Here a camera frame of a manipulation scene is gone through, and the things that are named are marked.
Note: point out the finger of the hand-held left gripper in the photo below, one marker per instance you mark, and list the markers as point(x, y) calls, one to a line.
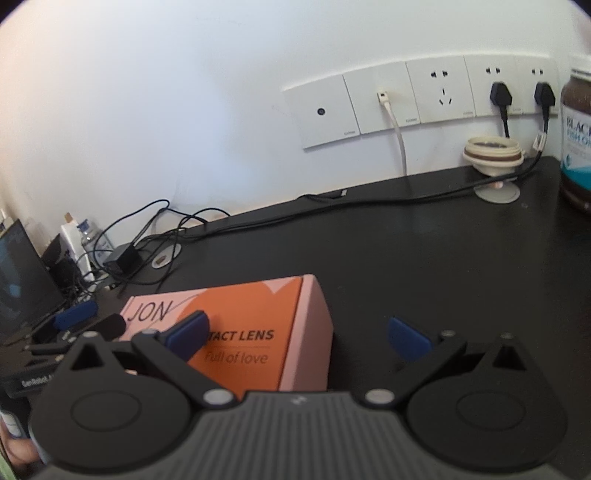
point(76, 314)
point(108, 326)

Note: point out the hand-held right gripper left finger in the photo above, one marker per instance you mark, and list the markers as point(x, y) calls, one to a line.
point(189, 334)

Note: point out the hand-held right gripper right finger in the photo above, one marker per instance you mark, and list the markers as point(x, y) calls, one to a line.
point(406, 341)

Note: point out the pink cardboard box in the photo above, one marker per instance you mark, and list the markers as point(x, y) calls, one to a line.
point(258, 323)

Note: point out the dark wooden desktop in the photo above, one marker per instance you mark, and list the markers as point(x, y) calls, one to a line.
point(415, 258)

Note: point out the small black speaker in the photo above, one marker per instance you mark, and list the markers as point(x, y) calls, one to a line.
point(60, 263)

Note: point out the black laptop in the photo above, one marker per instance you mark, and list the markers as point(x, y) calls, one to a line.
point(23, 286)

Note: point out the black power adapter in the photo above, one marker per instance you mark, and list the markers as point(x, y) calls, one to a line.
point(121, 259)

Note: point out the white tube with wooden cap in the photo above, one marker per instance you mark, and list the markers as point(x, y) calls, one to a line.
point(74, 244)

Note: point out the clear plastic bottle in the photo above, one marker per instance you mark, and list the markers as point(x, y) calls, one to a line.
point(94, 240)

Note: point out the silver desk grommet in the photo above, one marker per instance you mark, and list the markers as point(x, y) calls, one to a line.
point(166, 256)

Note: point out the beige suction cup holder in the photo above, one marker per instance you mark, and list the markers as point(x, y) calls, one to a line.
point(494, 157)

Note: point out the brown supplement bottle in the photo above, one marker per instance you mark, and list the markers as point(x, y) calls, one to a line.
point(577, 147)

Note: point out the black power plug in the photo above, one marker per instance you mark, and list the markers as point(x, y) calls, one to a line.
point(501, 94)
point(545, 94)

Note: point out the white wall socket panel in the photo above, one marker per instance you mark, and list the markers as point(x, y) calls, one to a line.
point(415, 101)

